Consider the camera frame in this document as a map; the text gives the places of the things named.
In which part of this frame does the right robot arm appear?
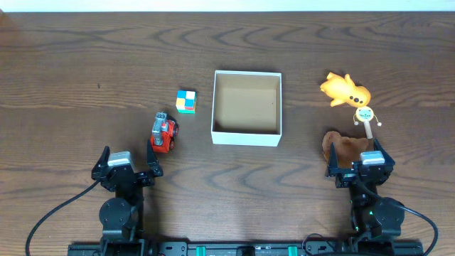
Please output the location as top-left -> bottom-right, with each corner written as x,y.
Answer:
326,139 -> 405,255

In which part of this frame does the multicoloured puzzle cube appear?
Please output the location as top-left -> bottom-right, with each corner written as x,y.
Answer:
176,90 -> 197,114

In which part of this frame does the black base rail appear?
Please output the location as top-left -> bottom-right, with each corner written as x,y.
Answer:
68,240 -> 424,256

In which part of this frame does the wooden cat rattle drum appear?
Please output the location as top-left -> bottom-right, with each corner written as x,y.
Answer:
353,106 -> 382,139

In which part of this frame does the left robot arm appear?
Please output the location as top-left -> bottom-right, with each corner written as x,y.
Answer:
91,140 -> 164,255

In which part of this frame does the brown plush toy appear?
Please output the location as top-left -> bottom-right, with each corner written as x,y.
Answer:
322,131 -> 369,168

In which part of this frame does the red toy truck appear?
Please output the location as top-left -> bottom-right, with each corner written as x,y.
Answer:
150,112 -> 179,154

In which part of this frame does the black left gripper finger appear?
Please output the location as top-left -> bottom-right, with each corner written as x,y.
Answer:
146,140 -> 161,172
92,146 -> 110,173

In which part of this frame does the white cardboard box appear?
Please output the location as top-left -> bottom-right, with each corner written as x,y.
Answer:
210,70 -> 282,146

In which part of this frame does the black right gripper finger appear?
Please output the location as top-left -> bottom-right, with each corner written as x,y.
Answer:
373,138 -> 394,164
326,142 -> 338,171

